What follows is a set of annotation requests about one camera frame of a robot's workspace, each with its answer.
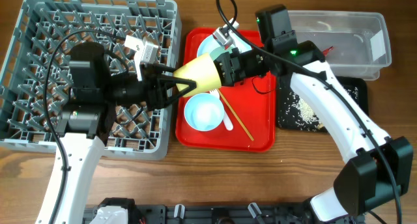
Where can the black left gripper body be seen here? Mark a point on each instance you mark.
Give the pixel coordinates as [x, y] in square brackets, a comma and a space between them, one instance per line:
[150, 93]

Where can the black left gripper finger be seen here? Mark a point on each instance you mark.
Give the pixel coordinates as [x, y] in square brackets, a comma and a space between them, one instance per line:
[169, 68]
[184, 87]

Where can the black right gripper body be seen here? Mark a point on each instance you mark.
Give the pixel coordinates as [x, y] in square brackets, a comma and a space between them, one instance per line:
[251, 64]

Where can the yellow plastic cup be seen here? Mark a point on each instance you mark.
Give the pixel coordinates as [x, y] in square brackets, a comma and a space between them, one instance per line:
[203, 71]

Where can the light blue small bowl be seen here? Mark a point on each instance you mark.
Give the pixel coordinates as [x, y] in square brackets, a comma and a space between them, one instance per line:
[204, 112]

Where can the mint green bowl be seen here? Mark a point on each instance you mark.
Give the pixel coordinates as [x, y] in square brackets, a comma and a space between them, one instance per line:
[214, 54]

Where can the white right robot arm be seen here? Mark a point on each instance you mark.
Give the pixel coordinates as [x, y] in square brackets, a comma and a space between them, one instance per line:
[377, 167]

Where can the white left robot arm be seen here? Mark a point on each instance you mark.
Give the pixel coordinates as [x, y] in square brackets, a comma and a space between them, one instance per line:
[85, 122]

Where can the black waste tray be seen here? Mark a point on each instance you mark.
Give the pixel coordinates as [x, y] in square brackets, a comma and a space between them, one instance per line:
[355, 87]

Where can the red wrapper waste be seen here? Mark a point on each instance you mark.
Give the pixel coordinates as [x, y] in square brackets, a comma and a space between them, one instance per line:
[327, 50]

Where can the grey plastic dishwasher rack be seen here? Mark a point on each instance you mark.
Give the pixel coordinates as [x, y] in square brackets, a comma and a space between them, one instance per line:
[35, 76]

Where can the clear plastic waste bin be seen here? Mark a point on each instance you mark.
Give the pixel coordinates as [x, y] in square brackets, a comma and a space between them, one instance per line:
[358, 43]

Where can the light blue plate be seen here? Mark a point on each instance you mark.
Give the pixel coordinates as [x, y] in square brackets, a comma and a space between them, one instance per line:
[207, 46]

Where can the wooden chopstick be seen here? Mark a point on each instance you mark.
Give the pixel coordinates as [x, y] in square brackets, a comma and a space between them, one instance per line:
[235, 115]

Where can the red plastic tray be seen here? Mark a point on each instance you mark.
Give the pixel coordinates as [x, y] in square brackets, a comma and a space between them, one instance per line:
[254, 101]

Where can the white plastic fork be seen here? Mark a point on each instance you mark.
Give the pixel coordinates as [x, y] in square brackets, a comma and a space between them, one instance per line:
[226, 120]

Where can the pile of white rice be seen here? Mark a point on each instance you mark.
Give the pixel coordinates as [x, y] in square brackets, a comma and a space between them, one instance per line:
[296, 114]

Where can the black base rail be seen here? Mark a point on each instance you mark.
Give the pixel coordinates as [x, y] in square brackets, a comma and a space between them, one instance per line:
[251, 213]

